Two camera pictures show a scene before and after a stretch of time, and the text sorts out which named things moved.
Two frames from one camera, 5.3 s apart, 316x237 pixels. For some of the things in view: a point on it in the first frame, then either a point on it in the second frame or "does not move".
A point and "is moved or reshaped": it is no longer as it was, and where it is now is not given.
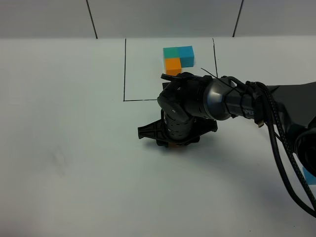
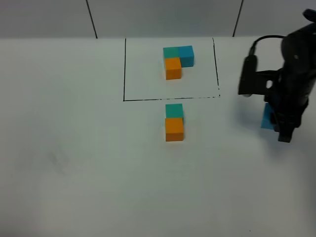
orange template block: (173, 66) does not move
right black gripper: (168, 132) → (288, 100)
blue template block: (186, 56) does not move
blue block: (310, 178) is moved or reshaped
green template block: (170, 52) does not move
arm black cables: (291, 168) → (251, 53)
